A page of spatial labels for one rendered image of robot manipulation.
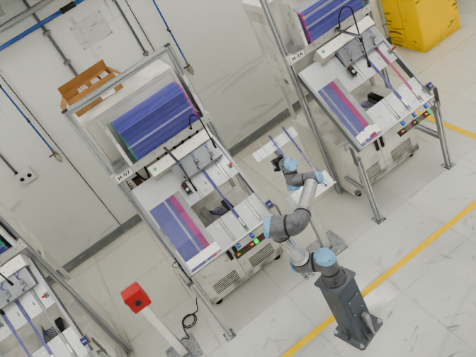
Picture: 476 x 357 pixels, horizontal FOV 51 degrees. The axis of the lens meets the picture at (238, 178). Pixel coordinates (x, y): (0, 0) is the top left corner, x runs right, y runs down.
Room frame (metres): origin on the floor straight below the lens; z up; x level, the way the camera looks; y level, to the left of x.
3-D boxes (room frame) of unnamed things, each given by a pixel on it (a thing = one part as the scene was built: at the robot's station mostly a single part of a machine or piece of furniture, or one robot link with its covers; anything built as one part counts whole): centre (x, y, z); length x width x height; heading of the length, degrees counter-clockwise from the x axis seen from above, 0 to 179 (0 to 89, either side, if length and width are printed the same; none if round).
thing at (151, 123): (3.02, 0.29, 1.52); 0.51 x 0.13 x 0.27; 101
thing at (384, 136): (3.24, -1.10, 0.65); 1.01 x 0.73 x 1.29; 11
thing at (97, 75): (3.29, 0.45, 1.82); 0.68 x 0.30 x 0.20; 101
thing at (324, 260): (1.99, -0.21, 0.72); 0.13 x 0.12 x 0.14; 57
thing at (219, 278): (3.12, 0.37, 0.31); 0.70 x 0.65 x 0.62; 101
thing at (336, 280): (1.99, -0.21, 0.60); 0.15 x 0.15 x 0.10
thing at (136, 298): (2.53, 0.98, 0.39); 0.24 x 0.24 x 0.78; 11
